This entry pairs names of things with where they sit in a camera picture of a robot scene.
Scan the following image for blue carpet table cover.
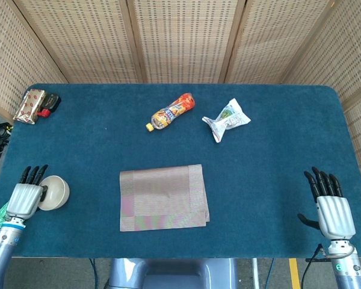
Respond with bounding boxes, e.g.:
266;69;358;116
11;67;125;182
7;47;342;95
0;83;361;259

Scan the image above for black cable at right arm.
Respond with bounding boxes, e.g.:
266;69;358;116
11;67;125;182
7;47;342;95
300;243;332;289

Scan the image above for plastic bottle orange label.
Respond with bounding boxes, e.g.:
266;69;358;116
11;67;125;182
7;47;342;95
145;92;196;132

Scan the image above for beige bowl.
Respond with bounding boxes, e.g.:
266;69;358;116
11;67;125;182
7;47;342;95
37;175;70;211

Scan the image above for blue-grey robot torso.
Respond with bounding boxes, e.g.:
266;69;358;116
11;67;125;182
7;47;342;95
106;258;240;289

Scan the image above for black box with red part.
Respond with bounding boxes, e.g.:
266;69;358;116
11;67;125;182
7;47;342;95
37;93;62;118

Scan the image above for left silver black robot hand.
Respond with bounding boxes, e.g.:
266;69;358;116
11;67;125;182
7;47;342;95
3;164;49;220

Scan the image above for brown woven placemat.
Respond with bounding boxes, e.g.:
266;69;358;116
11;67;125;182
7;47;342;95
119;164;211;232

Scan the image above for wicker folding screen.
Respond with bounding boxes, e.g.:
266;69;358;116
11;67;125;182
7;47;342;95
0;0;361;193

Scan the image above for gold foil packet red prints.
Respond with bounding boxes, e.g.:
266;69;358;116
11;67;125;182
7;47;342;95
13;89;46;125

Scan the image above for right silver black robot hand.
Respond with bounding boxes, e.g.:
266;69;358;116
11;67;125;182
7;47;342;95
297;166;357;240

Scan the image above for blue cable under table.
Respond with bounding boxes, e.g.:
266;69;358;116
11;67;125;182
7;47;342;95
264;258;276;289
88;258;99;282

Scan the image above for crumpled white snack bag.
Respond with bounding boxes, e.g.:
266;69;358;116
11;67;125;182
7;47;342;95
202;98;252;143

